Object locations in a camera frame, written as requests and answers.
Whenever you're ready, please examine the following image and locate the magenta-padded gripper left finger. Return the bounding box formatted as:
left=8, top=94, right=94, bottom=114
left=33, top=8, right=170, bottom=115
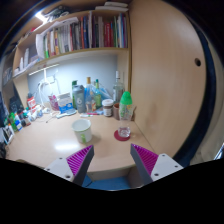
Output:
left=44, top=144, right=95, bottom=187

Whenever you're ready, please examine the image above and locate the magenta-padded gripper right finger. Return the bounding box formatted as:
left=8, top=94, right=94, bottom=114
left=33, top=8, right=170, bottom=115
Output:
left=129, top=143, right=184, bottom=187

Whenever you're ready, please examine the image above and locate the clear bottle with green cap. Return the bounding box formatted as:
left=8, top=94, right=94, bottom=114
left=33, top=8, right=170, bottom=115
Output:
left=118, top=91, right=134, bottom=139

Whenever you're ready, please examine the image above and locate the white cup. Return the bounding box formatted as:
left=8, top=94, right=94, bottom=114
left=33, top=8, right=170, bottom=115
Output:
left=71, top=118, right=93, bottom=145

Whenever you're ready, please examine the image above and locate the flat round red coaster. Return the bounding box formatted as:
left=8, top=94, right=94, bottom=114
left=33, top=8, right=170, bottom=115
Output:
left=113, top=129, right=132, bottom=142

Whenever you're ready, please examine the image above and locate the light blue hairbrush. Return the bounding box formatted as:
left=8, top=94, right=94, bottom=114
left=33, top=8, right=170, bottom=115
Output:
left=55, top=109, right=78, bottom=120

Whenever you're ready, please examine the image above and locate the brown cup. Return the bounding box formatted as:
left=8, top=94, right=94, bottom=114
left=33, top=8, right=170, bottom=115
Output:
left=112, top=102, right=122, bottom=121

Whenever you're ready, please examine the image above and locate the white and blue box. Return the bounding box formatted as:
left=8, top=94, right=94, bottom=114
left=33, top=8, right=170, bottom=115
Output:
left=56, top=92, right=75, bottom=114

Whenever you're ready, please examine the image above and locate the brown jar with white lid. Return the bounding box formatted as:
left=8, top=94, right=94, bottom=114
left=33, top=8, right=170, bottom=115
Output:
left=101, top=98, right=115, bottom=118

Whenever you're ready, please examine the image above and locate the grey shaker bottle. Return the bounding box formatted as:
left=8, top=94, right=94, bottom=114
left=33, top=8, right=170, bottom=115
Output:
left=72, top=84, right=87, bottom=114

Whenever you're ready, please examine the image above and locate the maroon pouch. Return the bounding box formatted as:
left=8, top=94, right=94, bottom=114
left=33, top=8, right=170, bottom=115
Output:
left=48, top=94, right=60, bottom=112

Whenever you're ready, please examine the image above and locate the blue bottle with yellow cap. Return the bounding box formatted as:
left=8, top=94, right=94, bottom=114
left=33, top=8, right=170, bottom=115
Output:
left=83, top=76, right=96, bottom=113

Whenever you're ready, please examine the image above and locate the green glass bottle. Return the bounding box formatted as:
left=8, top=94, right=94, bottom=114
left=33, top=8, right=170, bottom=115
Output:
left=93, top=78, right=103, bottom=109

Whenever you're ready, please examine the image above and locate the red and white canister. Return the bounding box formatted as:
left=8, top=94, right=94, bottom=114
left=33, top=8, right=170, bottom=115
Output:
left=26, top=96, right=38, bottom=114

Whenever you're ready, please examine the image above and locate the clear glass bottle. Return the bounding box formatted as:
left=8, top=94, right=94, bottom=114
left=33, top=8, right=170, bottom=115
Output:
left=112, top=70, right=124, bottom=104

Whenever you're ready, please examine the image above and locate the green jar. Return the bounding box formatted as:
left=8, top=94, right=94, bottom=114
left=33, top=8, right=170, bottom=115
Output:
left=7, top=112, right=17, bottom=132

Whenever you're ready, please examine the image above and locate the black appliance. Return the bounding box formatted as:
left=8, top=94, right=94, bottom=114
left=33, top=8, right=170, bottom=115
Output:
left=8, top=83, right=26, bottom=114

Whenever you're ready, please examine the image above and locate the white desk lamp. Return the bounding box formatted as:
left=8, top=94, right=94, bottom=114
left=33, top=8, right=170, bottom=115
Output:
left=27, top=63, right=61, bottom=101

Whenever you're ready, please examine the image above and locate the wooden shelf unit with books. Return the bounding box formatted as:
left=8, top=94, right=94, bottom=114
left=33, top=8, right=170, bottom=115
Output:
left=0, top=0, right=214, bottom=168

